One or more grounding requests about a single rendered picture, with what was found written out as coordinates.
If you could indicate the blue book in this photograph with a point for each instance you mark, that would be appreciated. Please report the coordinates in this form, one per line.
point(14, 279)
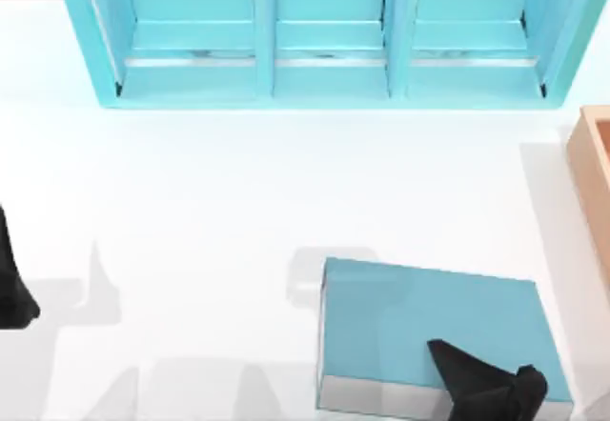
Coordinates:
point(405, 316)

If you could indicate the salmon-coloured shallow box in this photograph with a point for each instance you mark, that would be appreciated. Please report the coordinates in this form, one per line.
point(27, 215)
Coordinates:
point(583, 173)

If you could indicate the light blue rack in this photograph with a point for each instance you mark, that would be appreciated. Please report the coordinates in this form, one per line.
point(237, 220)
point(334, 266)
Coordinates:
point(329, 45)

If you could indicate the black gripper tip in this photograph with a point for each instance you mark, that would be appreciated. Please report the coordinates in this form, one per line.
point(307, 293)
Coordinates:
point(12, 297)

